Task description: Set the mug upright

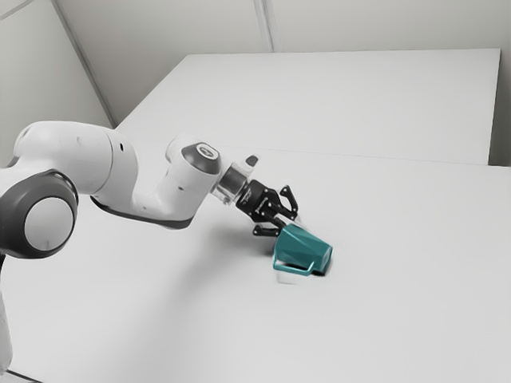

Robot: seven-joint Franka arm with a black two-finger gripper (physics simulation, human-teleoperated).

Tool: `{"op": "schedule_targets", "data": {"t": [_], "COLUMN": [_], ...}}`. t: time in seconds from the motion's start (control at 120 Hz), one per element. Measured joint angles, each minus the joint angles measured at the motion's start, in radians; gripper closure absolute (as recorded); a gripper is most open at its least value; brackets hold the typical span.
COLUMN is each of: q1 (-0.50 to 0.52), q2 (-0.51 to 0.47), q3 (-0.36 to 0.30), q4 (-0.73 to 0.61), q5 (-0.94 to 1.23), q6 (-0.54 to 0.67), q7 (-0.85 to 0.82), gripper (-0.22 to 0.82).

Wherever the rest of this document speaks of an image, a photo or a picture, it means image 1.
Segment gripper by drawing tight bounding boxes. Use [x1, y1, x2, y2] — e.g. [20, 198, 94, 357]
[234, 180, 300, 238]

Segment teal faceted mug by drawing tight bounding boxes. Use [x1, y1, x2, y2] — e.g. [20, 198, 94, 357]
[271, 223, 334, 277]

